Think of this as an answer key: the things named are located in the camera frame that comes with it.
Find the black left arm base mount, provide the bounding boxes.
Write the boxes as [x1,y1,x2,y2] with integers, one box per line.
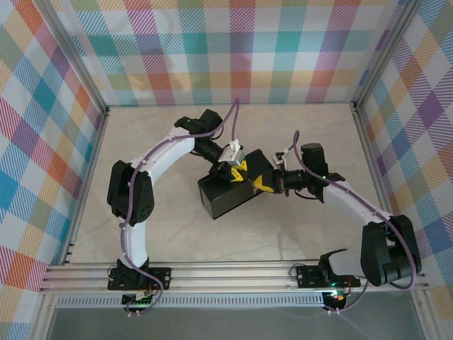
[107,266,173,292]

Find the slotted grey cable duct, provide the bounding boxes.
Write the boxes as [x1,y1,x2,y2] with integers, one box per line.
[56,293,325,309]

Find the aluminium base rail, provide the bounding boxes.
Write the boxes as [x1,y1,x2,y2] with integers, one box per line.
[38,260,431,293]

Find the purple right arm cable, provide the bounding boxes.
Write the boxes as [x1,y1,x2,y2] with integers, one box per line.
[282,130,420,316]

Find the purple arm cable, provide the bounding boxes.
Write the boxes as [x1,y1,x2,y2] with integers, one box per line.
[118,100,242,316]
[282,130,420,316]

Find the small circuit board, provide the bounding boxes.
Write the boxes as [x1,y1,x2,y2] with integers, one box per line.
[121,292,157,307]
[323,289,350,306]

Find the aluminium frame post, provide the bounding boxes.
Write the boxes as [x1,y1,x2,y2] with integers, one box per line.
[35,0,110,293]
[352,0,431,284]

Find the black box starry night lid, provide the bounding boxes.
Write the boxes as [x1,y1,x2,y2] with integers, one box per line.
[197,149,275,221]

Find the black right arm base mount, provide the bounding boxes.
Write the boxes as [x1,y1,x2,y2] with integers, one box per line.
[294,263,362,290]

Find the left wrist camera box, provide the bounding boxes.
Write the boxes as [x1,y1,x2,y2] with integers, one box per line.
[217,140,246,167]

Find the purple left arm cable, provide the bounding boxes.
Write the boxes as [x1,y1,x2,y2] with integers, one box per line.
[118,100,242,316]

